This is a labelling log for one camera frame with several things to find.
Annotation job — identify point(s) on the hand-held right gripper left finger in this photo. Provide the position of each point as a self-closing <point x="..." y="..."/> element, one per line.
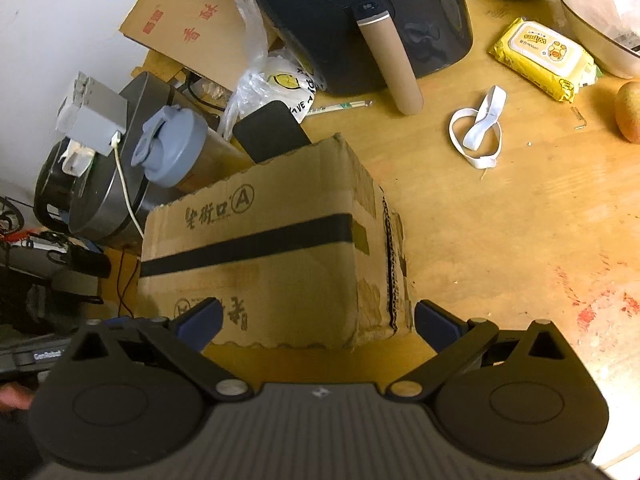
<point x="201" y="324"/>

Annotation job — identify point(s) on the white elastic band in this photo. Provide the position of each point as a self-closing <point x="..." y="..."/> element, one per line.
<point x="480" y="130"/>

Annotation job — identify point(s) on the grey power adapter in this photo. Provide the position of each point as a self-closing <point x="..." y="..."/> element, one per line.
<point x="95" y="115"/>

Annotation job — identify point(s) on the black stand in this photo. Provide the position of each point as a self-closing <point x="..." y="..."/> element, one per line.
<point x="267" y="132"/>

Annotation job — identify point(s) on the yellow wet wipes pack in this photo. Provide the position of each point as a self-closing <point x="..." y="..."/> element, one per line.
<point x="542" y="57"/>

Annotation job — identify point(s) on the small hex key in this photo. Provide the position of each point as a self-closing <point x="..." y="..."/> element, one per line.
<point x="579" y="117"/>

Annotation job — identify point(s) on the brown kiwi fruit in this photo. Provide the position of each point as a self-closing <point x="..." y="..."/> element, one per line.
<point x="629" y="112"/>

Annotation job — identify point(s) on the dark air fryer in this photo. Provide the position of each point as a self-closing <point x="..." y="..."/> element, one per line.
<point x="350" y="25"/>

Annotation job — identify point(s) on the cardboard box with black tape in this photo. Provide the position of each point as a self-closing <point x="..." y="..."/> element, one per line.
<point x="280" y="250"/>

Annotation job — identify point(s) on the flat cardboard with red print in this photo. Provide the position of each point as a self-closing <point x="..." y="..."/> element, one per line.
<point x="200" y="15"/>

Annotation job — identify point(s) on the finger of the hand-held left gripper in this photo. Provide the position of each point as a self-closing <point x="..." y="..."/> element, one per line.
<point x="82" y="262"/>

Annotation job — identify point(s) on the wrapped chopsticks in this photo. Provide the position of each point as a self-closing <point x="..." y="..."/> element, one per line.
<point x="340" y="106"/>

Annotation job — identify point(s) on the white plastic bag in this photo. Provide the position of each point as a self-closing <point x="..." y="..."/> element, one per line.
<point x="270" y="80"/>

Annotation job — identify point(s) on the wooden desktop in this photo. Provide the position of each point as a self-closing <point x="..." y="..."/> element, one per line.
<point x="500" y="240"/>

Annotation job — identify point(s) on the white bowl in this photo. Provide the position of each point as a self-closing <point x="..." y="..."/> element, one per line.
<point x="600" y="40"/>

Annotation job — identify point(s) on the person's left hand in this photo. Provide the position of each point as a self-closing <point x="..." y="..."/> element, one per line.
<point x="15" y="396"/>

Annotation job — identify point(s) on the silver rice cooker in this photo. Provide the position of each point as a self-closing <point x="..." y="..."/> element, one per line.
<point x="105" y="195"/>

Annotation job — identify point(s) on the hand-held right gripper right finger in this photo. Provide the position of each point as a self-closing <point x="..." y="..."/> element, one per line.
<point x="436" y="326"/>

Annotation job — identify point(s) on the clear bottle with grey lid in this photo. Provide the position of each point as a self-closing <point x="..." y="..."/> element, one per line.
<point x="170" y="147"/>

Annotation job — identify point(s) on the black kettle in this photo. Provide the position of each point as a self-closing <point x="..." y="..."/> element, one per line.
<point x="55" y="185"/>

